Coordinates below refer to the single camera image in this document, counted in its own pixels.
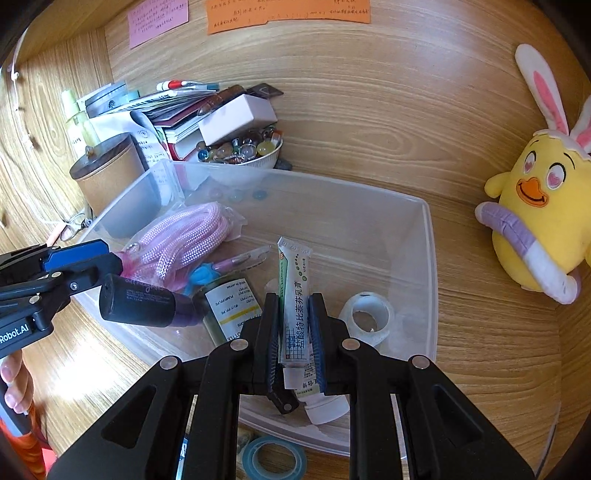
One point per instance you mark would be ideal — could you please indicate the clear plastic storage box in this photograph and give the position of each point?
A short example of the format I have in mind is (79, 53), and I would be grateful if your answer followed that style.
(363, 239)

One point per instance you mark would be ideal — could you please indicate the white ointment tube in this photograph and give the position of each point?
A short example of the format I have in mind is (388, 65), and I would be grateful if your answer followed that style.
(296, 352)

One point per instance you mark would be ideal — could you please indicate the bowl of glass beads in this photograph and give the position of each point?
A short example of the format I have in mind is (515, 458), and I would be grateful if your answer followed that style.
(241, 159)

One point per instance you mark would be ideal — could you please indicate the pink pen blue charm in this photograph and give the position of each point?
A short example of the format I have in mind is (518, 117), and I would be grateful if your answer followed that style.
(206, 273)

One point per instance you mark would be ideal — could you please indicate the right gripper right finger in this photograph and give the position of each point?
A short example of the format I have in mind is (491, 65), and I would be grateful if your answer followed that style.
(408, 418)

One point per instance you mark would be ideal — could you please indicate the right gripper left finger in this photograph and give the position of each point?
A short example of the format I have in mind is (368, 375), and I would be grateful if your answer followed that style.
(180, 419)

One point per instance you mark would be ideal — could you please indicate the red white marker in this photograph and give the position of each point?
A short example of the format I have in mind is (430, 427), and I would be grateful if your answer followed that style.
(184, 84)

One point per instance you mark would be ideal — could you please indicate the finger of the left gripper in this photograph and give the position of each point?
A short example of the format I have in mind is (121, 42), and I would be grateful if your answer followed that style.
(87, 272)
(31, 262)

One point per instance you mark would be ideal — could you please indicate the dark green medicine bottle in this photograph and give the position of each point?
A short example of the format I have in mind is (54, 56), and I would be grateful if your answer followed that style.
(227, 302)

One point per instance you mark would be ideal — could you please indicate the pink sticky note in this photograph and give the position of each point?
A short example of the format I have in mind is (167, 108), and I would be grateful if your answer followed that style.
(152, 18)

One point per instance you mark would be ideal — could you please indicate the white card box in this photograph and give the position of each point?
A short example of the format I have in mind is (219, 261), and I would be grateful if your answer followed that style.
(242, 113)

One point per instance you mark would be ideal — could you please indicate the yellow chick plush toy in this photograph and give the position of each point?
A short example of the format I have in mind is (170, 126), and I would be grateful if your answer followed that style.
(539, 211)

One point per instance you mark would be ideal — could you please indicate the brown lidded ceramic mug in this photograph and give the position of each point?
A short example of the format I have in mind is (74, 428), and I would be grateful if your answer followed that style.
(106, 170)

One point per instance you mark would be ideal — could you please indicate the teal tape roll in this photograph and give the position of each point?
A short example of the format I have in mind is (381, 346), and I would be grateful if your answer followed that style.
(269, 458)

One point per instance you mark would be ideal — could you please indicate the person left hand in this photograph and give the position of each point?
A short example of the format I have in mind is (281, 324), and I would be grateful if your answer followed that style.
(20, 387)

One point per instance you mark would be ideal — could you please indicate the stack of books papers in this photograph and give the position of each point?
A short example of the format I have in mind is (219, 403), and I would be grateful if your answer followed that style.
(156, 138)

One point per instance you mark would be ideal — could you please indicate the white tape roll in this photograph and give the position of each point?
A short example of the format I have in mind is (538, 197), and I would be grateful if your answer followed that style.
(369, 317)

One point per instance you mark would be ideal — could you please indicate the black purple cosmetic tube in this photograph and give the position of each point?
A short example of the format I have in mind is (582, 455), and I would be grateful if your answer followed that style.
(127, 301)

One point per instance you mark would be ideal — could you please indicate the orange sticky note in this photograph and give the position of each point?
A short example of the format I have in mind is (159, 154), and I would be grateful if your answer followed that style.
(230, 15)

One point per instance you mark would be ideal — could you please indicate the green spray bottle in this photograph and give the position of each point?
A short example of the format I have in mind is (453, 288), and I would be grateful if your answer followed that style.
(80, 131)

